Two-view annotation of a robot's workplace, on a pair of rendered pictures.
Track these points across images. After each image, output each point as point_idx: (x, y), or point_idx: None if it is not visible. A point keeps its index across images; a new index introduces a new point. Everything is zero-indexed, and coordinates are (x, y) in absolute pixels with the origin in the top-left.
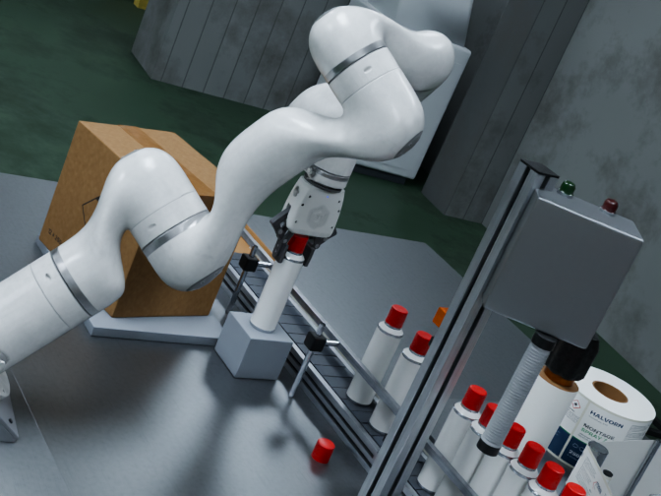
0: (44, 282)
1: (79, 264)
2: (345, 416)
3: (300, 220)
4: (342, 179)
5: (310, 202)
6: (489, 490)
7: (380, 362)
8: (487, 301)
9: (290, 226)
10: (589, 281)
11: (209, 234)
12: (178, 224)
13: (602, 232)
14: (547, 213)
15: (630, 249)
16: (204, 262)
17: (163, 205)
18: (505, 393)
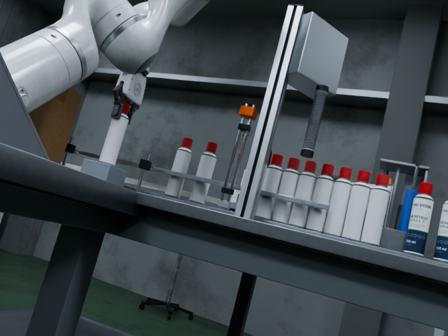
0: (53, 39)
1: (76, 30)
2: (177, 201)
3: (131, 89)
4: (149, 66)
5: (135, 78)
6: (292, 195)
7: (185, 169)
8: (299, 68)
9: (127, 92)
10: (333, 58)
11: (159, 20)
12: (135, 16)
13: (335, 33)
14: (317, 20)
15: (345, 42)
16: (157, 40)
17: (123, 3)
18: (311, 121)
